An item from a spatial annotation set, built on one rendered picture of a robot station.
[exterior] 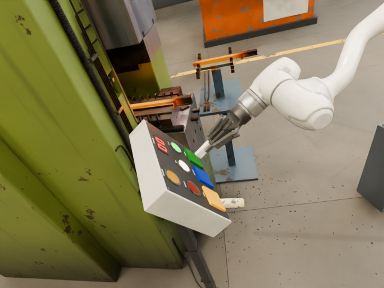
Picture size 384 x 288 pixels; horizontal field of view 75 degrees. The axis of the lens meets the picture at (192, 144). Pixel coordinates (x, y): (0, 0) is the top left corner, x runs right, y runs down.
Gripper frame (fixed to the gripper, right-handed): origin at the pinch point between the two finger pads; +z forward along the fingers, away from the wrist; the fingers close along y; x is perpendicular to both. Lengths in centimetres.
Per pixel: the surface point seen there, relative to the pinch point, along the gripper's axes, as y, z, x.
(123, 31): 33, -9, 39
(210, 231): -26.9, 11.6, -1.2
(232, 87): 86, -25, -51
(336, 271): -25, 7, -116
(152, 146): -8.9, 5.6, 22.5
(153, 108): 48, 12, 2
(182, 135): 30.4, 9.5, -9.8
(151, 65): 73, -1, 9
